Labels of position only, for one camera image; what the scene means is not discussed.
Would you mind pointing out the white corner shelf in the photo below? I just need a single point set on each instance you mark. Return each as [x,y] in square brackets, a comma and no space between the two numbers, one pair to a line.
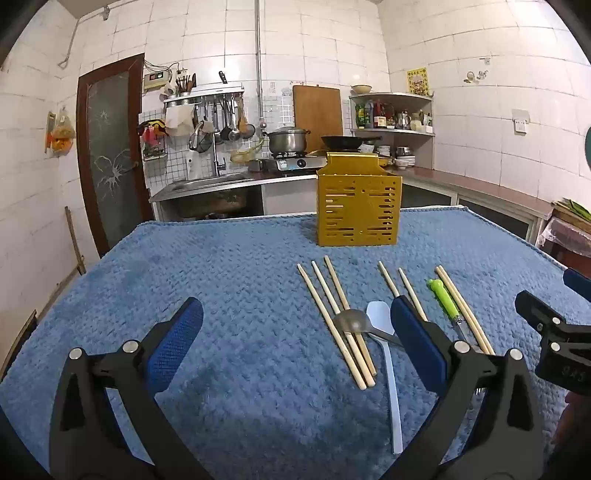
[392,134]

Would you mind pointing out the gas stove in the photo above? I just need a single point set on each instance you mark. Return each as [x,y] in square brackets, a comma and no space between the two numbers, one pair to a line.
[295,164]

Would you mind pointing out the wooden cutting board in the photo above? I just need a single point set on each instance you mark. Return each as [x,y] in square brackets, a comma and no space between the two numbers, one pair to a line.
[317,110]

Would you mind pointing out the brown door with cracked glass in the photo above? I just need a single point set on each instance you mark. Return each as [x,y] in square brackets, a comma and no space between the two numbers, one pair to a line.
[111,152]

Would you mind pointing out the blue fleece blanket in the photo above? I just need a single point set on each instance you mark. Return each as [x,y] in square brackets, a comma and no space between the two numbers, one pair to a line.
[231,277]

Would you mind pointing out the steel cooking pot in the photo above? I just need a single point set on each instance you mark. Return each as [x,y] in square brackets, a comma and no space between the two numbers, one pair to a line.
[286,141]

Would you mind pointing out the black wok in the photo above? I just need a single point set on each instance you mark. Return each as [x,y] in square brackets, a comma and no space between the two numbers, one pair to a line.
[344,142]

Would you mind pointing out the metal spoon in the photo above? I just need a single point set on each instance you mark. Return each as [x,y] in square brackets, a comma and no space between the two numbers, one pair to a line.
[350,321]

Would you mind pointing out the gold slotted utensil holder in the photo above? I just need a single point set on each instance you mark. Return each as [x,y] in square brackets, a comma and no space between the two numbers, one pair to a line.
[358,207]

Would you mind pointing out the white hanging towel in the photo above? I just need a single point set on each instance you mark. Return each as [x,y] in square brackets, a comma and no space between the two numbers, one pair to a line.
[179,120]

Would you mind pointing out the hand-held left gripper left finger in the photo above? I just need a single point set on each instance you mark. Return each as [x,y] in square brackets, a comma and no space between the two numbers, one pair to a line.
[178,330]

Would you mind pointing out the plastic-wrapped box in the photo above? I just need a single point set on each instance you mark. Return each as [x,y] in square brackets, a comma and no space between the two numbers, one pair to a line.
[570,230]

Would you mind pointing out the wall rack with hanging utensils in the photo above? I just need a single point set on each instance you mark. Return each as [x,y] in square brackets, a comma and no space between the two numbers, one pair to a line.
[207,99]

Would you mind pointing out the white wall socket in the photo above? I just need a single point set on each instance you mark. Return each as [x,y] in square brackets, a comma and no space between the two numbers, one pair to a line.
[521,121]

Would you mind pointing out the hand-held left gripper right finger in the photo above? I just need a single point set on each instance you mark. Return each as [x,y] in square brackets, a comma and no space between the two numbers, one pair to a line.
[413,332]

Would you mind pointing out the grey wall pipe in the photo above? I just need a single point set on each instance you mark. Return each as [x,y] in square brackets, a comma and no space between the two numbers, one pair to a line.
[258,55]

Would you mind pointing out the brown kitchen counter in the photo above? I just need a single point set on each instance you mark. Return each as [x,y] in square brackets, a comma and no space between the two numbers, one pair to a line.
[461,184]

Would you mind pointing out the orange hanging bag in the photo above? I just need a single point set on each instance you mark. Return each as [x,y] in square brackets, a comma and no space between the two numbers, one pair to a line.
[62,136]

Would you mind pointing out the chrome faucet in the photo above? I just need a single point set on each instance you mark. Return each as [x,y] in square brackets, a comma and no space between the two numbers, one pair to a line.
[215,157]

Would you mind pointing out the white plastic spoon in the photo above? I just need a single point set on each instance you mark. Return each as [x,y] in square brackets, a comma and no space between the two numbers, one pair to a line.
[381,318]

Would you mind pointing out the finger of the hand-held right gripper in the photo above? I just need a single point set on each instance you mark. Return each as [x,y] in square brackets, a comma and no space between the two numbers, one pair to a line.
[561,350]
[579,286]

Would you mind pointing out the wooden stick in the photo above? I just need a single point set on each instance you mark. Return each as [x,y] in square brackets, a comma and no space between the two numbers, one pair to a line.
[75,240]

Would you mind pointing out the steel sink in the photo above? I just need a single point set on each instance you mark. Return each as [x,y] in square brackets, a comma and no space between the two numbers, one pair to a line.
[207,183]

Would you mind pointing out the yellow wall poster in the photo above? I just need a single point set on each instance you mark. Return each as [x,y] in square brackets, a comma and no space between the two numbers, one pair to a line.
[417,82]

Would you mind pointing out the beige bowl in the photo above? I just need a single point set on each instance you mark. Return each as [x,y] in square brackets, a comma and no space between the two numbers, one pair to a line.
[361,88]

